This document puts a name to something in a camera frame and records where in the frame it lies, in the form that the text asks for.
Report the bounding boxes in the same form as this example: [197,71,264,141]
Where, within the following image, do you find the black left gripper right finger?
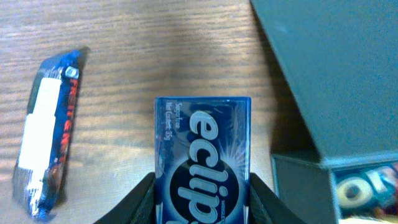
[249,173,306,224]

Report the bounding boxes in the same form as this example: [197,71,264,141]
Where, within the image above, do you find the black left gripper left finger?
[95,172,155,224]

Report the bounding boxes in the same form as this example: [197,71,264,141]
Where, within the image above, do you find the blue Eclipse mint tin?
[154,96,251,224]

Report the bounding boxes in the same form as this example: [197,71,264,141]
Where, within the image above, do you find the blue Oreo cookie pack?
[335,162,397,222]

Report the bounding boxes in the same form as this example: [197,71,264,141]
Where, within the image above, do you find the dark blue chocolate bar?
[12,50,82,221]

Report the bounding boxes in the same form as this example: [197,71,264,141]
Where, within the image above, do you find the dark green gift box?
[252,0,397,223]

